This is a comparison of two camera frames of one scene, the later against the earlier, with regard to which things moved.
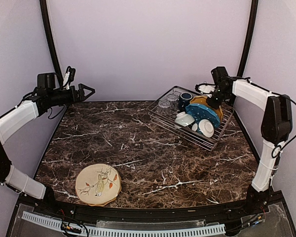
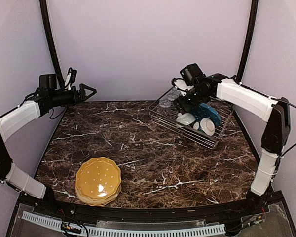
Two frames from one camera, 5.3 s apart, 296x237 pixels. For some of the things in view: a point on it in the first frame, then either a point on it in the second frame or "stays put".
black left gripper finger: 81,96 stays put
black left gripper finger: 81,92 stays put
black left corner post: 45,21 stays put
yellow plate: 202,100 to 98,178
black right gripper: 215,104 to 183,106
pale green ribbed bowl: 185,119 stays put
